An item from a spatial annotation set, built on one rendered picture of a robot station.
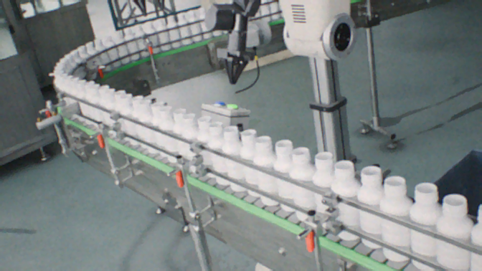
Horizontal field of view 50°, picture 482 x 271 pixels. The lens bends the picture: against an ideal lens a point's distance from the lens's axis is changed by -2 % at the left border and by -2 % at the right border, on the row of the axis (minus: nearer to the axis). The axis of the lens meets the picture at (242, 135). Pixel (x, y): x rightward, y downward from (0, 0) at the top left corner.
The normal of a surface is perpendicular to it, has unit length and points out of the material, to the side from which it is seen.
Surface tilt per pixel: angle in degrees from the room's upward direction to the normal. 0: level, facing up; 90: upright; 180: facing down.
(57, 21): 90
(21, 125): 90
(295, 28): 90
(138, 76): 90
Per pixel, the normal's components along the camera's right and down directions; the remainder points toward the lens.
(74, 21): 0.66, 0.21
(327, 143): -0.74, 0.40
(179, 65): 0.39, 0.32
